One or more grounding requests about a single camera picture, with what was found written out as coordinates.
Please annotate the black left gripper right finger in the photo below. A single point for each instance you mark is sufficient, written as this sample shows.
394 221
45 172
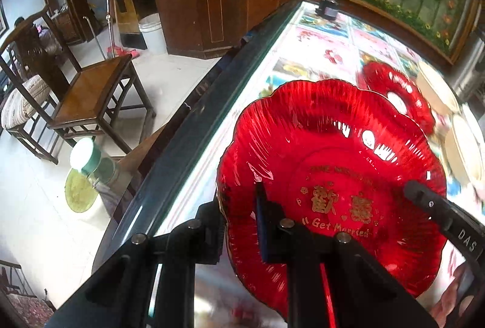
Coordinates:
332 281

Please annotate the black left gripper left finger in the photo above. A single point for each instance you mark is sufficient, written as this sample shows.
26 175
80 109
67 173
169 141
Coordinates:
148 281

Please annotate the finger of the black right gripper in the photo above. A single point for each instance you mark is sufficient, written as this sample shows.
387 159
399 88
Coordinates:
462 303

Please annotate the large red flower plate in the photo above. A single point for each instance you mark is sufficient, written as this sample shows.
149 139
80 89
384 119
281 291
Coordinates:
335 158

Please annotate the small red flower plate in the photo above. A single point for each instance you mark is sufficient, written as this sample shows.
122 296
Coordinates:
401 92

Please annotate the green white standing fan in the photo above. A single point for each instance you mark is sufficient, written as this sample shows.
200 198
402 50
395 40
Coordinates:
92 176

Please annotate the cushioned wooden chair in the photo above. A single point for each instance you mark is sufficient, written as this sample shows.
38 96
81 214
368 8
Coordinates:
18 117

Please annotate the colourful plastic tablecloth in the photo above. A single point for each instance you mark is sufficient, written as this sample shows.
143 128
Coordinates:
313 49

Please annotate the small black table device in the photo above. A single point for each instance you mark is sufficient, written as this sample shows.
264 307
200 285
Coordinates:
328 9

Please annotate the white waste bin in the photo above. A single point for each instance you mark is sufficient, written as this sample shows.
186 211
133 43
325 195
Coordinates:
153 34

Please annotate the wooden cabinet counter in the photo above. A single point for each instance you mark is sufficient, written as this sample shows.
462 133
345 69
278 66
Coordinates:
208 28

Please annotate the broom with metal handle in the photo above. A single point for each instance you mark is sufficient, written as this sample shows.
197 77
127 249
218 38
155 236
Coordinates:
113 50

